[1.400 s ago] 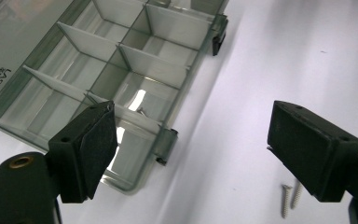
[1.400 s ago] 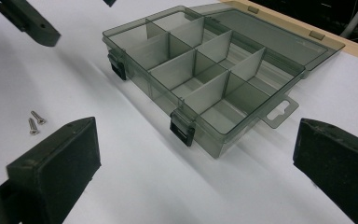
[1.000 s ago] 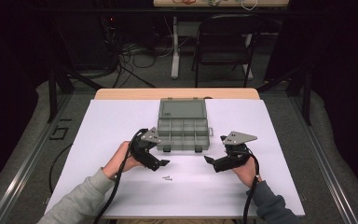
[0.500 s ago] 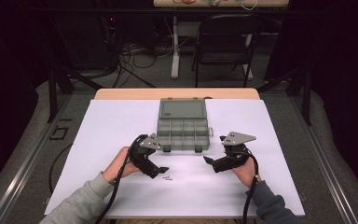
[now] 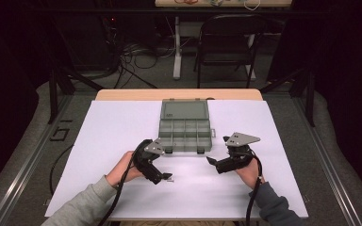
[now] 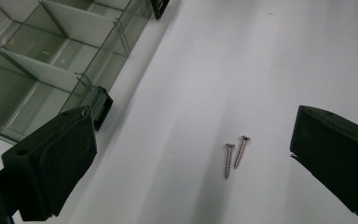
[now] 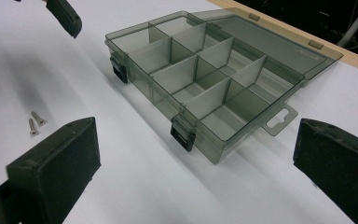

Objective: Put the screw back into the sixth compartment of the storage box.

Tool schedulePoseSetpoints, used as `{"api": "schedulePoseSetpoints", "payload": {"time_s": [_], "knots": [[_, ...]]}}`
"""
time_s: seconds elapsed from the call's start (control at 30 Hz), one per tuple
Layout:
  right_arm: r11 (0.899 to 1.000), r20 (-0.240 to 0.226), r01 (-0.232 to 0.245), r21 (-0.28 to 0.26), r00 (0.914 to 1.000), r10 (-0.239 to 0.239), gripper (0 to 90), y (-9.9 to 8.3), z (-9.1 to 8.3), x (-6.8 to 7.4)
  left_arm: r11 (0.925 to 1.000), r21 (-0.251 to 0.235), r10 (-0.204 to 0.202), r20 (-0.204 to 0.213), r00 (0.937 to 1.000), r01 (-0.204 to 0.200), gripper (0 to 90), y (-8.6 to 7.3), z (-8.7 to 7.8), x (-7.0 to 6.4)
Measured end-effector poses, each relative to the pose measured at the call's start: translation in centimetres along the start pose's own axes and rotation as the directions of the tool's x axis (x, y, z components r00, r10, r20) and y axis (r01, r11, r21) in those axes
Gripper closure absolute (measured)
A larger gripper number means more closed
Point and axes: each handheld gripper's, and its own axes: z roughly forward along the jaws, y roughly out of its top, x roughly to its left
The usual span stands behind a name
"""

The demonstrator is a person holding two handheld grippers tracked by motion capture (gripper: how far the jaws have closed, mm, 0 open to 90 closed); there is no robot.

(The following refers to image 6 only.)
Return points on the clear grey compartment organizer box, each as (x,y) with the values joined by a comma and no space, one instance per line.
(43,62)

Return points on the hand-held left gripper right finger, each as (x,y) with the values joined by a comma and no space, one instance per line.
(338,155)

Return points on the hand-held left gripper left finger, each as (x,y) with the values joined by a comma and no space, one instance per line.
(56,161)

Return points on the small metal screw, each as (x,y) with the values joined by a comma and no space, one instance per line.
(241,152)
(228,160)

